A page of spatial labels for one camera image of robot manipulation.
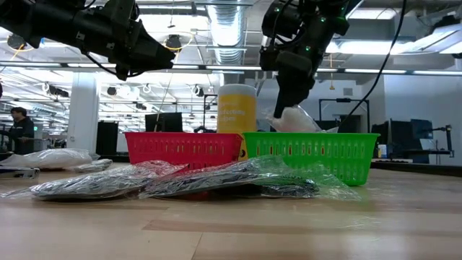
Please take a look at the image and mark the dark desk monitors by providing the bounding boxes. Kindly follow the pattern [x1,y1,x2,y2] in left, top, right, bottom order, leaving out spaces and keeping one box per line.
[371,118,434,163]

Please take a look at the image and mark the person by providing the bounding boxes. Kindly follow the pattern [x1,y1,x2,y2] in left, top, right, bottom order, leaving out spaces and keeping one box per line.
[0,106,36,155]

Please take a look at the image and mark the crinkled clear plastic bag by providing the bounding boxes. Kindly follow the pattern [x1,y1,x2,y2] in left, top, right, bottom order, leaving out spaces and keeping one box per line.
[68,158,114,173]

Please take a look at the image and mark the black cabinet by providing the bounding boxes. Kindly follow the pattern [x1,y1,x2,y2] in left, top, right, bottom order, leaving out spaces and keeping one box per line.
[95,121,120,156]

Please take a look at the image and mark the yellow disinfecting wipes canister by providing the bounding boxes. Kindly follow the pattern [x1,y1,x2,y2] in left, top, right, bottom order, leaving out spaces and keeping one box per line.
[216,83,258,163]

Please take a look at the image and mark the black stand frame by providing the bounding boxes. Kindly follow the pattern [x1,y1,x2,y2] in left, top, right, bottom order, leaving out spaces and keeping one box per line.
[318,97,371,133]

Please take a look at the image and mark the white plastic bag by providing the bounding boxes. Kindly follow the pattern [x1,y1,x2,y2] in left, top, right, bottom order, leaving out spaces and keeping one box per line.
[0,148,95,170]

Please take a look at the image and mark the silver ventilation duct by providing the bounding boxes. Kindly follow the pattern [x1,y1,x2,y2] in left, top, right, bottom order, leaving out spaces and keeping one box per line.
[205,0,250,66]

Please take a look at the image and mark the bagged black round pad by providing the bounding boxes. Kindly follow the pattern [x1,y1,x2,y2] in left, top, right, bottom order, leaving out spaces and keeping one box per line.
[139,155,293,200]
[212,162,362,202]
[0,160,188,202]

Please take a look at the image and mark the white pillar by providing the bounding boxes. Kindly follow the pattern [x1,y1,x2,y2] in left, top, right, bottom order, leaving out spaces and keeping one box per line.
[66,71,101,153]

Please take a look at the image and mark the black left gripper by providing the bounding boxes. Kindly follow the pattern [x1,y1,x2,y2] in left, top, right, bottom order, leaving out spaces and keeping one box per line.
[74,0,177,79]

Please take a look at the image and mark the black metal table frame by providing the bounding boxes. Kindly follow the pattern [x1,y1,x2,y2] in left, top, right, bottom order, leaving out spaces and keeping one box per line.
[370,158,462,178]

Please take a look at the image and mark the red plastic basket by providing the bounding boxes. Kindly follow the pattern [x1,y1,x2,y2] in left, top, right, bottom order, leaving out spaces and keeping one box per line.
[124,131,243,171]

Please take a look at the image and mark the green plastic basket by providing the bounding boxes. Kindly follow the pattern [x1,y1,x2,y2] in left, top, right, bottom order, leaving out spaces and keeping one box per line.
[242,131,380,187]

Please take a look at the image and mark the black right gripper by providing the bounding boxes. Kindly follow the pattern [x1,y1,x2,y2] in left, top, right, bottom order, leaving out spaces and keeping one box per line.
[258,34,328,119]

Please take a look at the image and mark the black monitor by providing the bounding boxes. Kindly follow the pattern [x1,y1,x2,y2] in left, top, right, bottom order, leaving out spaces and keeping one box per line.
[144,112,184,133]

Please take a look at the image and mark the silver foil sachet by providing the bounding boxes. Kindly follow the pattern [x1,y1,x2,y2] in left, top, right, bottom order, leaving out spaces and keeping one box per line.
[0,166,40,180]

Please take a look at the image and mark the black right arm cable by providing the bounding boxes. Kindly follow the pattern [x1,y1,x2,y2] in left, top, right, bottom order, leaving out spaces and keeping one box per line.
[339,0,409,127]

